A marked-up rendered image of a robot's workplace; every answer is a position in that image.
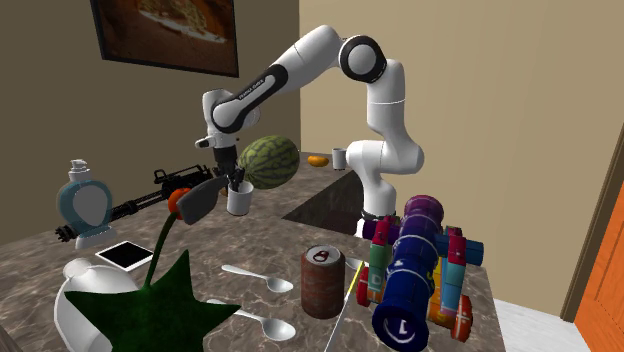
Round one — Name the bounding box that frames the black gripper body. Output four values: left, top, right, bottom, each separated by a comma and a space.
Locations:
213, 147, 239, 178

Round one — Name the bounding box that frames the white cup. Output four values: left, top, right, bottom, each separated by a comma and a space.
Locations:
226, 180, 255, 217

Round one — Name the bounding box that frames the striped green watermelon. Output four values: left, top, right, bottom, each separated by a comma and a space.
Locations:
237, 134, 301, 190

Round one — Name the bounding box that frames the grey flat wedge-shaped object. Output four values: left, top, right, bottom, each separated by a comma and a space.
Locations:
176, 175, 229, 226

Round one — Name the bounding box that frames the black toy machine gun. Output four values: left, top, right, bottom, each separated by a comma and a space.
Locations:
54, 164, 221, 243

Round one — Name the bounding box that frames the white tablet with black screen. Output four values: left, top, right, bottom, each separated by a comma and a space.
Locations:
94, 240, 155, 273

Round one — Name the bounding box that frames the red-brown drinks can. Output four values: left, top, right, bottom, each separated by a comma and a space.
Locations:
300, 244, 347, 320

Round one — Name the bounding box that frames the blue white soap dispenser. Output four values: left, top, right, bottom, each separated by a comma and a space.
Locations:
56, 158, 118, 251

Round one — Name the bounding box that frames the green star-shaped plant figure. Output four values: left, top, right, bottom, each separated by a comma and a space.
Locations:
63, 187, 242, 352

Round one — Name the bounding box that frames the yellow pencil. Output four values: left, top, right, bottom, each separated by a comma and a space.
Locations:
323, 260, 366, 352

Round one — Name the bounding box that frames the white round jug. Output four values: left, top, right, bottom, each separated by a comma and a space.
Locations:
53, 257, 143, 352

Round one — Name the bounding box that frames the colourful toy cannon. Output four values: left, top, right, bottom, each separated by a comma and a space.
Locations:
355, 194, 485, 352

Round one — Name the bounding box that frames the orange door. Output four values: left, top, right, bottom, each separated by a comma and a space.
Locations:
559, 121, 624, 352

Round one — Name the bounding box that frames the dark framed wall picture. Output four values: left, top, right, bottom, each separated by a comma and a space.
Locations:
89, 0, 241, 79

